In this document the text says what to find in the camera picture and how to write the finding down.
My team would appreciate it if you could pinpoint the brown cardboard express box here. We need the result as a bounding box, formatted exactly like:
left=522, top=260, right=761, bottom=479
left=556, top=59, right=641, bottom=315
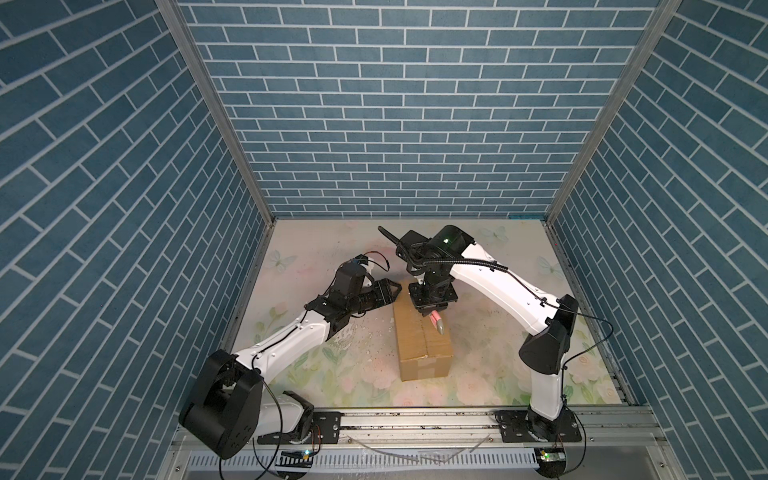
left=393, top=280, right=454, bottom=382

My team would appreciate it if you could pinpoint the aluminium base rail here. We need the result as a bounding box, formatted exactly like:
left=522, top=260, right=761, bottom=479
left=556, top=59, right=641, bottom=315
left=170, top=407, right=673, bottom=463

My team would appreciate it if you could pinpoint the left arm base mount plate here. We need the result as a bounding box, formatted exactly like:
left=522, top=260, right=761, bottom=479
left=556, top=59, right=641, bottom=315
left=255, top=411, right=342, bottom=445

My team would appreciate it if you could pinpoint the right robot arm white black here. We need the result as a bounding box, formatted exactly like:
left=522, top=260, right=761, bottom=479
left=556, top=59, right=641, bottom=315
left=396, top=225, right=579, bottom=425

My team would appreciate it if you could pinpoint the right controller board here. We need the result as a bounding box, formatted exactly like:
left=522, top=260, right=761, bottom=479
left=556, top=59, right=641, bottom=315
left=534, top=448, right=567, bottom=479

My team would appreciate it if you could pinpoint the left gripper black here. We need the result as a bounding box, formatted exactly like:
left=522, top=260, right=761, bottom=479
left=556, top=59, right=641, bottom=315
left=345, top=277, right=402, bottom=316

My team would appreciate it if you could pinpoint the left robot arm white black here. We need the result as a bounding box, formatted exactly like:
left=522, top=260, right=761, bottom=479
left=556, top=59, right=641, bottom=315
left=179, top=255, right=402, bottom=460

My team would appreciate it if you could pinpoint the left controller board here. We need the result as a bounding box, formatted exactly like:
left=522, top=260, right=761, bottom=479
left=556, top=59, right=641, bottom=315
left=275, top=450, right=315, bottom=478

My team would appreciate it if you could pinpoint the controller board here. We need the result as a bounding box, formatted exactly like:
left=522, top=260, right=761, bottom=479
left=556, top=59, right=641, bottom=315
left=534, top=448, right=567, bottom=479
left=275, top=450, right=315, bottom=478

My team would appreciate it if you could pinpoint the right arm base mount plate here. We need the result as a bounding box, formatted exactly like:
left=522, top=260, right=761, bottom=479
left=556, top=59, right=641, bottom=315
left=492, top=408, right=583, bottom=443

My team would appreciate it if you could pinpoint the pink utility knife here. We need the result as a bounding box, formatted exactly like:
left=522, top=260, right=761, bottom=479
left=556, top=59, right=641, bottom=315
left=429, top=310, right=445, bottom=335

